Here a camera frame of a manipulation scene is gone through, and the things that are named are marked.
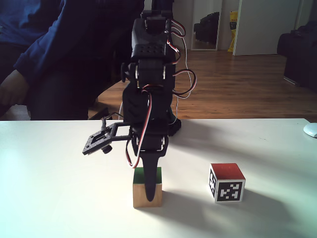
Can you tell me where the white computer mouse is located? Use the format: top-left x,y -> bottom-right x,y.
303,122 -> 317,138

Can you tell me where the person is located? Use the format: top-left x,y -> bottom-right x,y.
0,0 -> 146,121

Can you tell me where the wall mirror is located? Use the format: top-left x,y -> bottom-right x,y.
191,0 -> 222,52

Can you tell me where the green-topped wooden cube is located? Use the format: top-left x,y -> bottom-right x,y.
133,167 -> 163,208

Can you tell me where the yellow bag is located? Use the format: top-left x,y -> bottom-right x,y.
227,10 -> 239,53

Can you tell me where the black sofa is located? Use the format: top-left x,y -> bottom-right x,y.
276,21 -> 317,94

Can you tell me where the red-topped multicolour cube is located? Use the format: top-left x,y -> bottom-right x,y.
207,163 -> 246,204

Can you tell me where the red white black servo cable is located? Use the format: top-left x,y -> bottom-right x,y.
125,85 -> 153,169
167,19 -> 198,100

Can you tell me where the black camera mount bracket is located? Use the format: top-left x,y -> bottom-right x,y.
82,113 -> 132,156

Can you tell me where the green table clamp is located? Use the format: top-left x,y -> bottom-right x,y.
168,106 -> 178,124

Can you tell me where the white door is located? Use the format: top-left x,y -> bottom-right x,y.
232,0 -> 302,57

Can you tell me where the wooden chair seat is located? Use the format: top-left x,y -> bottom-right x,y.
88,81 -> 127,121

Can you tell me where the person's hand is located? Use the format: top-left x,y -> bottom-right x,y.
0,70 -> 28,117

